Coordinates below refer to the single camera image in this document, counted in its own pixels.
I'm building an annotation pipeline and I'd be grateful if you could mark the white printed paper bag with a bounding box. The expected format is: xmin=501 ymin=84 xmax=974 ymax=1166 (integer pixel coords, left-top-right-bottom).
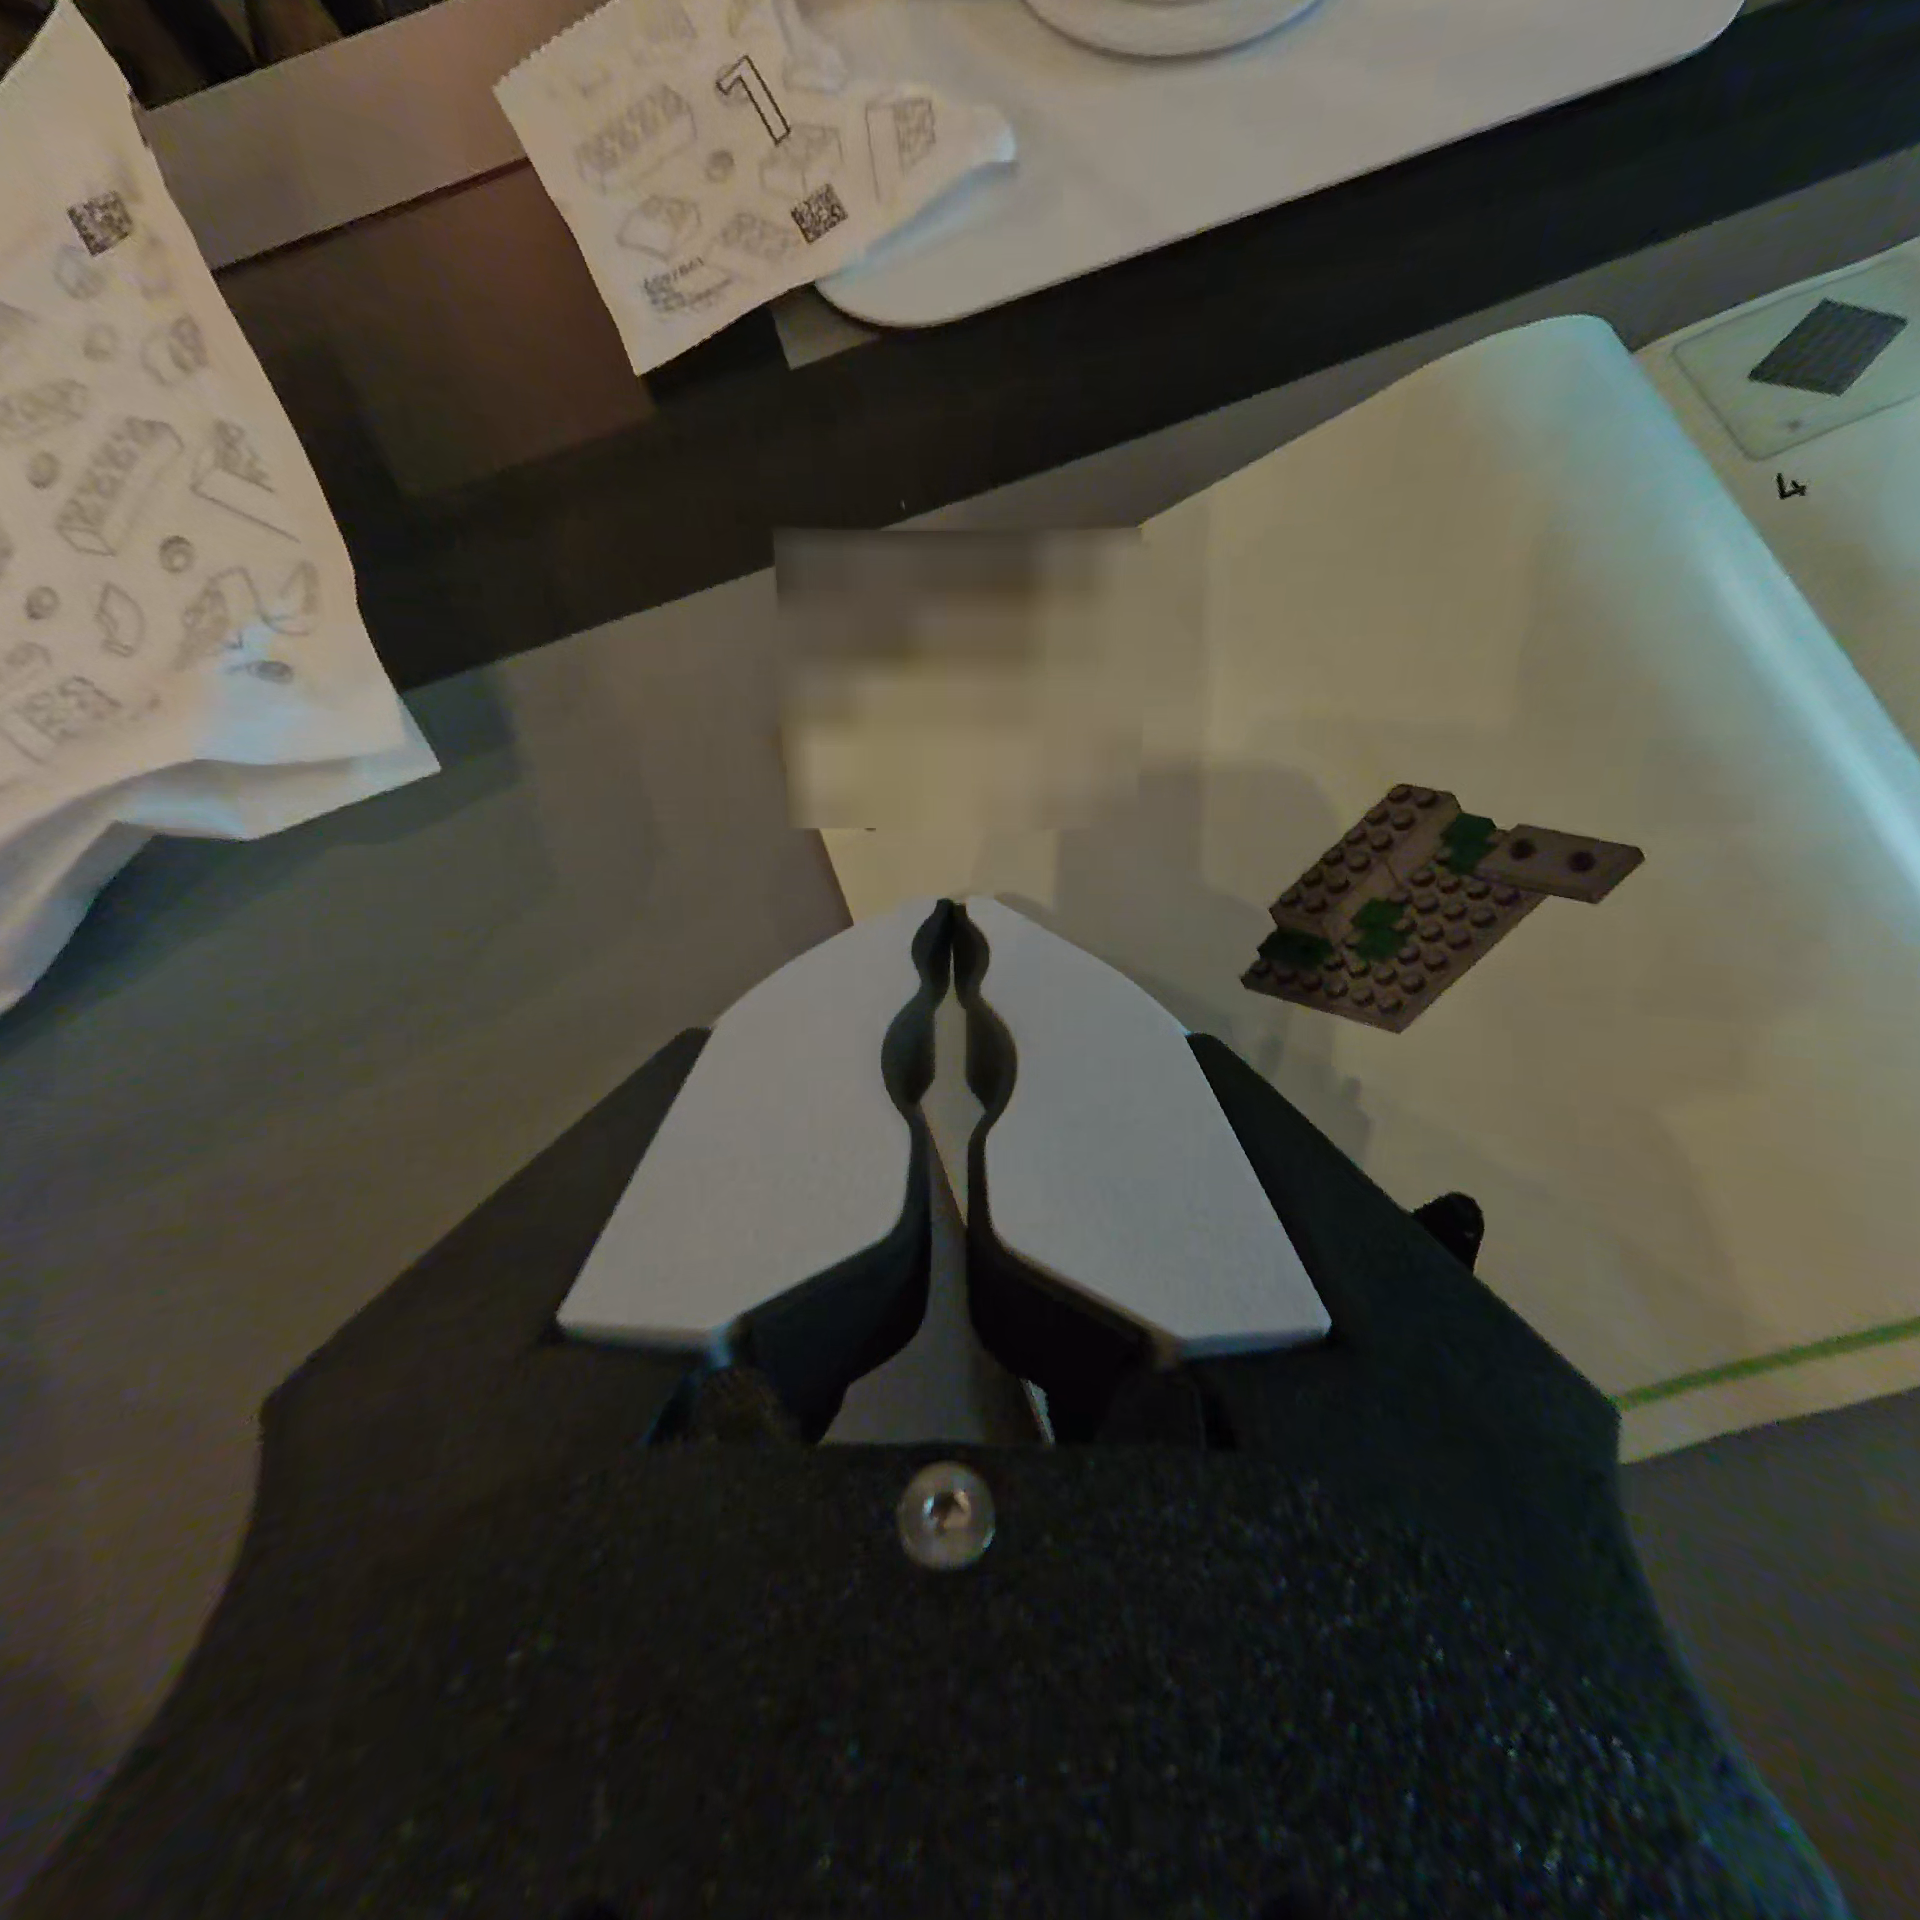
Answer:
xmin=492 ymin=0 xmax=1025 ymax=377
xmin=0 ymin=0 xmax=443 ymax=1011

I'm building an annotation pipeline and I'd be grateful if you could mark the grey desk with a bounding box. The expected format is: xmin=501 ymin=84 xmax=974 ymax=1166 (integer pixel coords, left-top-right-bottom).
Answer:
xmin=0 ymin=569 xmax=1920 ymax=1920

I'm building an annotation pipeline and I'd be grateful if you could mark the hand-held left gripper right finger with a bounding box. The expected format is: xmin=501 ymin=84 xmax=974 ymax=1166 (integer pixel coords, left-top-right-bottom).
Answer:
xmin=959 ymin=897 xmax=1335 ymax=1362

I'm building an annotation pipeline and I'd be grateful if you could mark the building instruction booklet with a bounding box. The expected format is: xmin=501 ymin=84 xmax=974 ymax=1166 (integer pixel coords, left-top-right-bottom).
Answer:
xmin=817 ymin=241 xmax=1920 ymax=1466

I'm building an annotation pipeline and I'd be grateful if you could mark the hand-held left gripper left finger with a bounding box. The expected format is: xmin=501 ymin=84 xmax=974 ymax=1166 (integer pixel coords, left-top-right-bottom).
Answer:
xmin=558 ymin=897 xmax=959 ymax=1345

